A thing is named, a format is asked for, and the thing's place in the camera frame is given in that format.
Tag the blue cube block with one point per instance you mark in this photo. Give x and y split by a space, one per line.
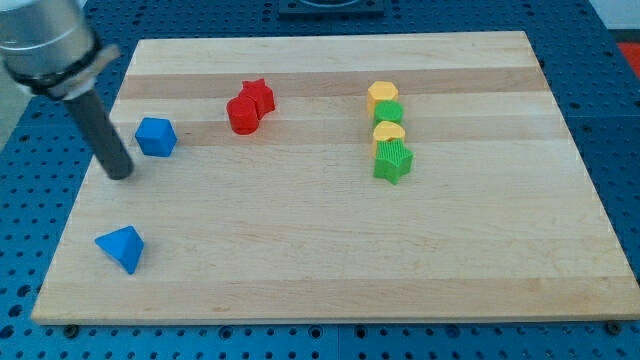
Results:
156 137

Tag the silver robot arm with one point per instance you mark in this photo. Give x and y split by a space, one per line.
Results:
48 47

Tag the green star block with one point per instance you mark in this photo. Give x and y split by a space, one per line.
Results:
393 160

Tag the yellow heart block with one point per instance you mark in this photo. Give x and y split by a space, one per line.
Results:
386 131

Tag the wooden board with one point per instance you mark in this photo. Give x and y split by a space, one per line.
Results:
497 221

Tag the green cylinder block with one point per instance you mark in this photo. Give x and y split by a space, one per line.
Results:
388 110

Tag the red star block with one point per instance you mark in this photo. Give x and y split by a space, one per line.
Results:
261 94

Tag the red cylinder block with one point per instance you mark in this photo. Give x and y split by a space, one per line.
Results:
242 115

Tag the yellow hexagon block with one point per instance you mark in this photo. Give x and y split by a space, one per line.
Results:
380 91

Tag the blue triangle block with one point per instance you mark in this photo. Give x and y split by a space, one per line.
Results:
124 246

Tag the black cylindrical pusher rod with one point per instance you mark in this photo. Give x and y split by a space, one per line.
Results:
93 121

